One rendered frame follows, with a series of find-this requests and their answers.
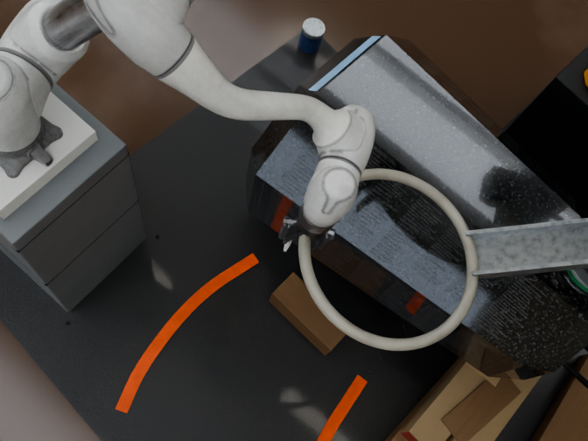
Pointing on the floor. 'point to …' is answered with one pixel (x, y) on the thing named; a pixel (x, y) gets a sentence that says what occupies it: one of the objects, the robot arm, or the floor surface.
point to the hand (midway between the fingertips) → (297, 245)
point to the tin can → (311, 35)
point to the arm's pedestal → (78, 219)
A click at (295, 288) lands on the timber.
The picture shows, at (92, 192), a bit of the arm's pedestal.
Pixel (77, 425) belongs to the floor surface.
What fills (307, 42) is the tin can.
